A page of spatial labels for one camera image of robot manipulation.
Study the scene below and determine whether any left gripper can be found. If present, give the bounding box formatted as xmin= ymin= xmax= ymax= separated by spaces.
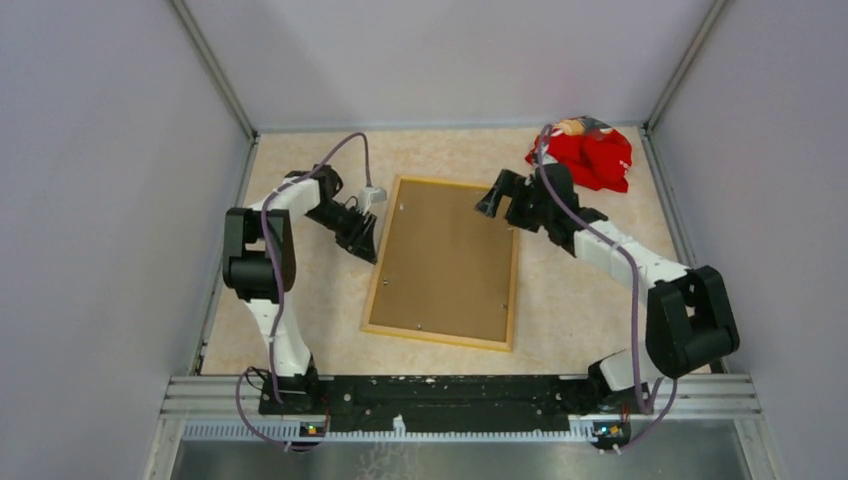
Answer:
xmin=304 ymin=202 xmax=376 ymax=264

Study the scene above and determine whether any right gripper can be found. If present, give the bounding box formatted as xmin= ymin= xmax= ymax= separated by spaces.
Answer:
xmin=474 ymin=170 xmax=552 ymax=234

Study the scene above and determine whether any yellow wooden picture frame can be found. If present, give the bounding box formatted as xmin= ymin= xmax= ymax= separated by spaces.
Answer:
xmin=360 ymin=174 xmax=521 ymax=353

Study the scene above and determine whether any brown backing board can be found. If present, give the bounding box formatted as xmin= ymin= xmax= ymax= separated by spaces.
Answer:
xmin=368 ymin=180 xmax=516 ymax=344

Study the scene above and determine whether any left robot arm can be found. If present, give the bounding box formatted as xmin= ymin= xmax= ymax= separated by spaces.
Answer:
xmin=222 ymin=165 xmax=387 ymax=414

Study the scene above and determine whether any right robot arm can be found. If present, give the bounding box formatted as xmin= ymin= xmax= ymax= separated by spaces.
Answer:
xmin=475 ymin=163 xmax=740 ymax=412

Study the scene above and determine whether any red cloth doll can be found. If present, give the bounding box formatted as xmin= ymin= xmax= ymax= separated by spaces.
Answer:
xmin=547 ymin=116 xmax=633 ymax=193

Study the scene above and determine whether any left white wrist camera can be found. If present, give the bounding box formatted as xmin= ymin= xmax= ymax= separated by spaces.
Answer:
xmin=357 ymin=186 xmax=387 ymax=213

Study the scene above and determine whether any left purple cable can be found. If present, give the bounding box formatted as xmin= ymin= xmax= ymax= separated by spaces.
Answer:
xmin=236 ymin=131 xmax=376 ymax=454

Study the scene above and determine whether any purple cable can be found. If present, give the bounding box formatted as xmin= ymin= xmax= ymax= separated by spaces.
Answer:
xmin=535 ymin=123 xmax=678 ymax=453
xmin=236 ymin=131 xmax=376 ymax=454

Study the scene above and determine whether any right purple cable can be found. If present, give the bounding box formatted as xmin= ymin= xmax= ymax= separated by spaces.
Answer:
xmin=535 ymin=123 xmax=678 ymax=453

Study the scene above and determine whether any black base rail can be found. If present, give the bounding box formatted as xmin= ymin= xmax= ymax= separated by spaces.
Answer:
xmin=258 ymin=375 xmax=638 ymax=433

